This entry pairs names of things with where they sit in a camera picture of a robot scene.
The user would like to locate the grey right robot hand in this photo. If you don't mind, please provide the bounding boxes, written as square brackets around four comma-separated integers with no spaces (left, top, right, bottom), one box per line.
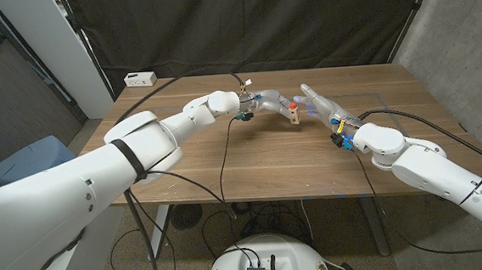
[291,79,364,142]

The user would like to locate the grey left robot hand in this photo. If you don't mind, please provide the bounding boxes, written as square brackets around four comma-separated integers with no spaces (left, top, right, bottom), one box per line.
[237,86,297,123]

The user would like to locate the black backdrop curtain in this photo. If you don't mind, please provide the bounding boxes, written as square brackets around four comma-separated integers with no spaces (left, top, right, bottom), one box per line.
[63,0,448,99]

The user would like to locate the grey table leg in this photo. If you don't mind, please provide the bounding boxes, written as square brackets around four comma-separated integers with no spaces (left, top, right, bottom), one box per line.
[357,194,391,258]

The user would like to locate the white power strip box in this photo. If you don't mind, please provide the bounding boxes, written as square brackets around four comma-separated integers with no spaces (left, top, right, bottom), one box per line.
[110,70,159,91]

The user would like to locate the round black floor fan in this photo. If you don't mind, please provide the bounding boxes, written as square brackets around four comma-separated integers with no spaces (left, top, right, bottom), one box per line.
[170,202,205,232]

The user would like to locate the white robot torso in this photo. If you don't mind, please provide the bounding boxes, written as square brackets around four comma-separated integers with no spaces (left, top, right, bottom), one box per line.
[205,229,331,270]

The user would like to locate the white table leg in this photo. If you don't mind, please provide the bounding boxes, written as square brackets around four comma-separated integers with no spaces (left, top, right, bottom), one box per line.
[143,204,175,263]

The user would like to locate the white cabinet panel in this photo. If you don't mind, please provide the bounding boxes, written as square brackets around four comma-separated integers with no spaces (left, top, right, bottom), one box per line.
[0,0,116,127]

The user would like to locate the blue plastic bin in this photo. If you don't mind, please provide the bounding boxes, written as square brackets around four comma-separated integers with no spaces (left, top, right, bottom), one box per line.
[0,133,78,187]

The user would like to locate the thin black left wrist wire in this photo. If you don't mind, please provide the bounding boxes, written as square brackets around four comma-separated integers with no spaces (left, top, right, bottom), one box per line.
[144,116,246,227]

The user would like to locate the thin black wrist wire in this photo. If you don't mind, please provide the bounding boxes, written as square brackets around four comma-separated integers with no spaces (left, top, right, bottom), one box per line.
[351,139,482,262]
[144,116,246,227]

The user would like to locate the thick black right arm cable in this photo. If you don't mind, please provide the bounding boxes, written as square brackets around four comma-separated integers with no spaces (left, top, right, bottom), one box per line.
[356,102,482,186]

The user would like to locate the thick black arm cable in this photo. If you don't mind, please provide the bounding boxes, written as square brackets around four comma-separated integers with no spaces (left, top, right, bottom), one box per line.
[111,65,259,270]
[356,102,482,186]

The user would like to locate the thin black right wrist wire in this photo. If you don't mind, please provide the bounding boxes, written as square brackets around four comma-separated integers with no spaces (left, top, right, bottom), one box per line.
[351,139,482,262]

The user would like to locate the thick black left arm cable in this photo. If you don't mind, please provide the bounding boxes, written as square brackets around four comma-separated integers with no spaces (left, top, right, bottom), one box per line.
[111,65,259,270]

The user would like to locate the black floor cable tangle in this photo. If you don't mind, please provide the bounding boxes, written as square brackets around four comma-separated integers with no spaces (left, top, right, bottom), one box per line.
[199,195,318,258]

